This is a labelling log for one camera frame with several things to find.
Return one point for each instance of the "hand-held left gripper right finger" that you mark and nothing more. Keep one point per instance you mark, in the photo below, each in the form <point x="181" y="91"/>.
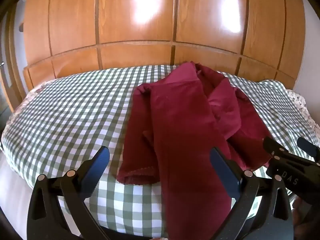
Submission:
<point x="222" y="165"/>

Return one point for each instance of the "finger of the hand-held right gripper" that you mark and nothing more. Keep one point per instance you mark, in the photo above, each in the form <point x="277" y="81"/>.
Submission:
<point x="271" y="145"/>
<point x="308" y="148"/>

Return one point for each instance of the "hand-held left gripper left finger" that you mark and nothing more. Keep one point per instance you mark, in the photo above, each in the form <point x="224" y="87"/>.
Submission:
<point x="98" y="162"/>

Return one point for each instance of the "maroon pants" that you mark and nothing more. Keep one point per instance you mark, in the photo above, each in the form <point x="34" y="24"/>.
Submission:
<point x="180" y="120"/>

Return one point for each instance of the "green white checked blanket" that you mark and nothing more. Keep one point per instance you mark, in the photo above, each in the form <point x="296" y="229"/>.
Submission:
<point x="70" y="110"/>

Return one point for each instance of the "white bed sheet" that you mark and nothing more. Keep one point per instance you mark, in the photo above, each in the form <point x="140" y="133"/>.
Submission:
<point x="15" y="192"/>

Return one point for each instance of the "wooden wardrobe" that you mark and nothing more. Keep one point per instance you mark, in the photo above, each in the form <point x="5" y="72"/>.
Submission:
<point x="140" y="17"/>

